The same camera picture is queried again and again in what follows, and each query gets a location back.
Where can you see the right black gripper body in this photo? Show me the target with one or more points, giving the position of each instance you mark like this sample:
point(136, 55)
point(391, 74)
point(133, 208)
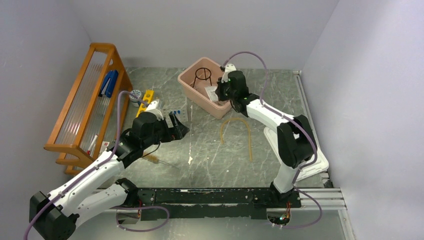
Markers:
point(223, 92)

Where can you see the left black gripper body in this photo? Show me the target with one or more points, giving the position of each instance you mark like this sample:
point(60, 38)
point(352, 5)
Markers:
point(162, 133)

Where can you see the white powder zip bag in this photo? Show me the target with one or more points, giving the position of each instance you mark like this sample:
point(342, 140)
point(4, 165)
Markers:
point(211, 93)

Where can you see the brown test tube brush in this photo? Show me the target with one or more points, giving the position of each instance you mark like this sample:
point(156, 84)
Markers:
point(155, 160)

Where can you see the black ring stand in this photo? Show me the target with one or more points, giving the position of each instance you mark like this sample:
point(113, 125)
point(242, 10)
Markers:
point(202, 74)

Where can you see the pink plastic bin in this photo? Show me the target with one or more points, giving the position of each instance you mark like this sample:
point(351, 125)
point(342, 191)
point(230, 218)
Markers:
point(198, 94)

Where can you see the white plastic lid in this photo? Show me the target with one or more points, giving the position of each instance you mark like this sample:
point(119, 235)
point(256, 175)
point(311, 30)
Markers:
point(319, 166)

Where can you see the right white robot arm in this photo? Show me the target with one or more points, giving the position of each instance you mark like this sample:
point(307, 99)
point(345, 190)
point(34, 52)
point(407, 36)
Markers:
point(296, 145)

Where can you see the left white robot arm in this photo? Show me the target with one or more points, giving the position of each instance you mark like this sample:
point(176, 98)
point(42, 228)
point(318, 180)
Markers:
point(56, 215)

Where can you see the clear acrylic tube rack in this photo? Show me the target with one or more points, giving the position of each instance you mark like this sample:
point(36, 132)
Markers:
point(183, 117)

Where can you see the yellow test tube rack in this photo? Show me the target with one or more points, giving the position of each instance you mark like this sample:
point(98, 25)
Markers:
point(148, 98)

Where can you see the wooden drying rack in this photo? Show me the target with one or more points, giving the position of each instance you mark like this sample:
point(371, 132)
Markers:
point(84, 114)

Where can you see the blue clamp on rack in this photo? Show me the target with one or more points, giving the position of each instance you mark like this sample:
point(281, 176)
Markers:
point(108, 84)

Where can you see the red tipped glass thermometer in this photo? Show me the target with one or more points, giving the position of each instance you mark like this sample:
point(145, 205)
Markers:
point(92, 144)

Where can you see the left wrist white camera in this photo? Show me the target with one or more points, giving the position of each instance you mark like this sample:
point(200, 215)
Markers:
point(155, 107)

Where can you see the wrist white camera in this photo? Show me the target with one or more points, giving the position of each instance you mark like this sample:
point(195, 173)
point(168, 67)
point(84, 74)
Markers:
point(155, 107)
point(228, 68)

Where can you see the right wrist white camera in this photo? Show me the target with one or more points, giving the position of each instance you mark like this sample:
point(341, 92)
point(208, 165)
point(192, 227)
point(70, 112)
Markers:
point(228, 68)

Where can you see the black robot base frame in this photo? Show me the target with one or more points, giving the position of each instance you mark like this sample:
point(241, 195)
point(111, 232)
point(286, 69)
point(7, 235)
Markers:
point(192, 203)

